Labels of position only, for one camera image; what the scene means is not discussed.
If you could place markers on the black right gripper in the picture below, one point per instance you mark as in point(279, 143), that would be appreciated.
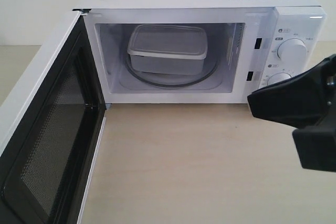
point(306, 102)

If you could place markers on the white lidded plastic container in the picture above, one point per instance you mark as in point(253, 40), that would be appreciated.
point(168, 49)

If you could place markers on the white microwave door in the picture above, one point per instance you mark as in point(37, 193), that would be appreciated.
point(51, 127)

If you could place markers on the white Midea microwave oven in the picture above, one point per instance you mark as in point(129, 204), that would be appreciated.
point(243, 34)

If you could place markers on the white lower timer knob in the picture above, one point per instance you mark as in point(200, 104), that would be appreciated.
point(279, 77)

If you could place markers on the white upper power knob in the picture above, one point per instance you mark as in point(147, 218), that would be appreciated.
point(292, 50)

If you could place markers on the glass turntable plate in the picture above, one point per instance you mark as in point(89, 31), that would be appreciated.
point(174, 81)

